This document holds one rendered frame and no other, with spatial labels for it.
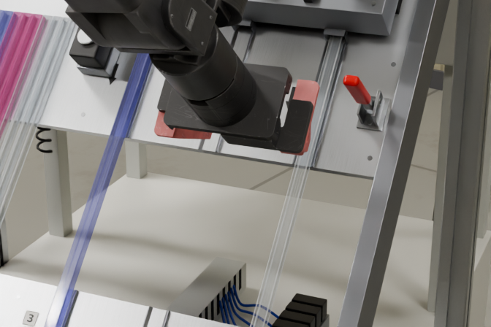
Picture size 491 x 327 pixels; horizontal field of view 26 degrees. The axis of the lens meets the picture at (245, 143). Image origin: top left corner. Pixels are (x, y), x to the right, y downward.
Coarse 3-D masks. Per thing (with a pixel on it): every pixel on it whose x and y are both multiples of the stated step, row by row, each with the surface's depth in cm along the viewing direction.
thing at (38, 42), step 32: (0, 32) 130; (32, 32) 128; (64, 32) 127; (0, 64) 128; (32, 64) 126; (0, 96) 126; (32, 96) 124; (0, 128) 124; (32, 128) 123; (0, 160) 122; (0, 192) 120; (0, 224) 119
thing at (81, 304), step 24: (0, 288) 116; (24, 288) 116; (48, 288) 115; (0, 312) 115; (24, 312) 114; (48, 312) 113; (72, 312) 113; (96, 312) 112; (120, 312) 111; (144, 312) 110; (168, 312) 109
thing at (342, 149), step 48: (0, 0) 133; (48, 0) 131; (240, 48) 120; (288, 48) 118; (384, 48) 115; (48, 96) 125; (96, 96) 123; (144, 96) 121; (288, 96) 116; (336, 96) 114; (384, 96) 112; (192, 144) 117; (336, 144) 112
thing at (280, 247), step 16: (336, 48) 115; (336, 64) 115; (320, 80) 114; (320, 96) 113; (320, 112) 113; (320, 128) 113; (304, 160) 111; (304, 176) 110; (288, 192) 110; (288, 208) 109; (288, 224) 109; (288, 240) 108; (272, 256) 108; (272, 272) 107; (272, 288) 106; (256, 304) 106; (272, 304) 106; (256, 320) 105
